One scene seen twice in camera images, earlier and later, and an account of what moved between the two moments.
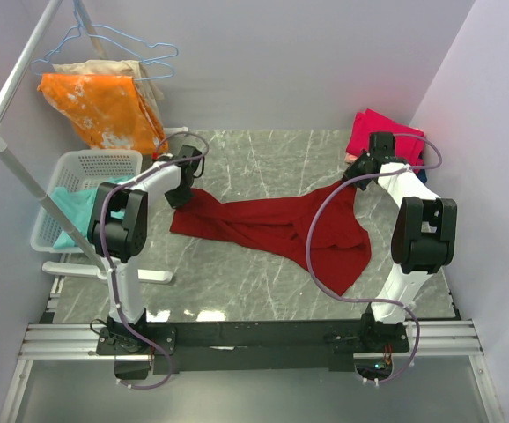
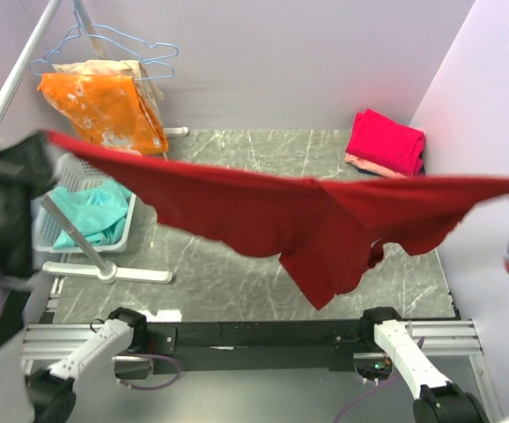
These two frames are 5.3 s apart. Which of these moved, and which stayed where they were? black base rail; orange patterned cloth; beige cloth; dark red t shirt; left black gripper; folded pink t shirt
Moved: left black gripper; dark red t shirt
Stayed: folded pink t shirt; orange patterned cloth; black base rail; beige cloth
